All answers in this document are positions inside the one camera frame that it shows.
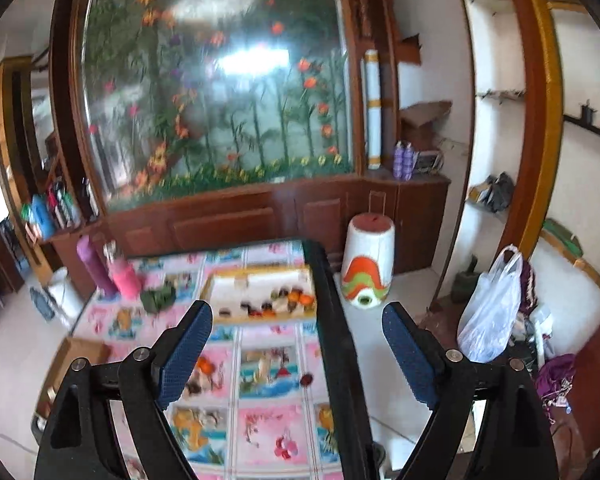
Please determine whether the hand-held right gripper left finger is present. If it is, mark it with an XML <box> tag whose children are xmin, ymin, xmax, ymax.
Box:
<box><xmin>32</xmin><ymin>299</ymin><xmax>216</xmax><ymax>480</ymax></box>

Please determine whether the glass flower display panel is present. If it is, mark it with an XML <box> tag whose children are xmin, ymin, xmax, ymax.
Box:
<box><xmin>70</xmin><ymin>0</ymin><xmax>357</xmax><ymax>202</ymax></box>

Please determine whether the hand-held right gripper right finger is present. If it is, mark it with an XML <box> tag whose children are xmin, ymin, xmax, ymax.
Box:
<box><xmin>381</xmin><ymin>301</ymin><xmax>556</xmax><ymax>480</ymax></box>

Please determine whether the grey lantern-shaped jug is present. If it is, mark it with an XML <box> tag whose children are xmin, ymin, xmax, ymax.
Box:
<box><xmin>30</xmin><ymin>287</ymin><xmax>56</xmax><ymax>322</ymax></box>

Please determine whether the purple thermos bottle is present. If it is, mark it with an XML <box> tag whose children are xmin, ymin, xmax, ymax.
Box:
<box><xmin>76</xmin><ymin>234</ymin><xmax>118</xmax><ymax>297</ymax></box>

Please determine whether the printed pink tablecloth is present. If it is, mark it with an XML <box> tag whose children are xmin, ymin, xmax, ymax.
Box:
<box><xmin>72</xmin><ymin>240</ymin><xmax>341</xmax><ymax>480</ymax></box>

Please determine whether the white and yellow cylinder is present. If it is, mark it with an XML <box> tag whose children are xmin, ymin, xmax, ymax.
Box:
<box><xmin>361</xmin><ymin>50</ymin><xmax>384</xmax><ymax>171</ymax></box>

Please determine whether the white plastic bag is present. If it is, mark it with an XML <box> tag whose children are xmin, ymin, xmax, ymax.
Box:
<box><xmin>456</xmin><ymin>246</ymin><xmax>524</xmax><ymax>363</ymax></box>

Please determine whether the dark green floor object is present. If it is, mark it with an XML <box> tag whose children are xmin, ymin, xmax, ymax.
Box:
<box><xmin>452</xmin><ymin>255</ymin><xmax>481</xmax><ymax>304</ymax></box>

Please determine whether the green box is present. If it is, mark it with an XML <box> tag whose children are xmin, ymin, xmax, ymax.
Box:
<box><xmin>542</xmin><ymin>217</ymin><xmax>584</xmax><ymax>256</ymax></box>

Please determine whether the pile of clothes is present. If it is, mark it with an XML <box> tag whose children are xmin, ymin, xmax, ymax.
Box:
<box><xmin>517</xmin><ymin>260</ymin><xmax>556</xmax><ymax>361</ymax></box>

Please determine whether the white plastic bucket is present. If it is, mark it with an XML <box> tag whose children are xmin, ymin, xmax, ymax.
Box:
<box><xmin>47</xmin><ymin>267</ymin><xmax>84</xmax><ymax>333</ymax></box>

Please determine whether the wooden arched shelf frame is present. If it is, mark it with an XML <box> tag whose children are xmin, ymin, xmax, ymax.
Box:
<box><xmin>497</xmin><ymin>0</ymin><xmax>565</xmax><ymax>261</ymax></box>

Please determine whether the black-rimmed table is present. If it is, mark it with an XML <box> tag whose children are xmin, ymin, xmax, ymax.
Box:
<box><xmin>300</xmin><ymin>237</ymin><xmax>382</xmax><ymax>480</ymax></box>

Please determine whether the yellow cardboard tray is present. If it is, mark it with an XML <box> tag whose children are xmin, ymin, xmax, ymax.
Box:
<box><xmin>199</xmin><ymin>266</ymin><xmax>317</xmax><ymax>322</ymax></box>

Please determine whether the green toy vegetable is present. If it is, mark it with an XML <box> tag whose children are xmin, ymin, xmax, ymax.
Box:
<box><xmin>140</xmin><ymin>285</ymin><xmax>177</xmax><ymax>313</ymax></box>

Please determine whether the blue thermos jug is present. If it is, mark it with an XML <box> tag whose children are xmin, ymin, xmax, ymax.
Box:
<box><xmin>32</xmin><ymin>195</ymin><xmax>56</xmax><ymax>239</ymax></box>

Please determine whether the purple cloth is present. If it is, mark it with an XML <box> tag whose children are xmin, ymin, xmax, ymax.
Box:
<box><xmin>536</xmin><ymin>354</ymin><xmax>579</xmax><ymax>412</ymax></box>

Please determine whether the white patterned plastic stool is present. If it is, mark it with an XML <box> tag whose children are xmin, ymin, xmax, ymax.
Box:
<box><xmin>340</xmin><ymin>212</ymin><xmax>397</xmax><ymax>308</ymax></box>

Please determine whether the wooden side cabinet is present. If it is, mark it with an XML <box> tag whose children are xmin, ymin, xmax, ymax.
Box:
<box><xmin>27</xmin><ymin>220</ymin><xmax>106</xmax><ymax>301</ymax></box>

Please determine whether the pink knit-sleeved bottle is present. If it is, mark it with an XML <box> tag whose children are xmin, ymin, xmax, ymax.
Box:
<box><xmin>105</xmin><ymin>242</ymin><xmax>142</xmax><ymax>300</ymax></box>

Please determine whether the dark bag on shelf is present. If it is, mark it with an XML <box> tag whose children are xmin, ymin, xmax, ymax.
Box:
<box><xmin>467</xmin><ymin>172</ymin><xmax>516</xmax><ymax>214</ymax></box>

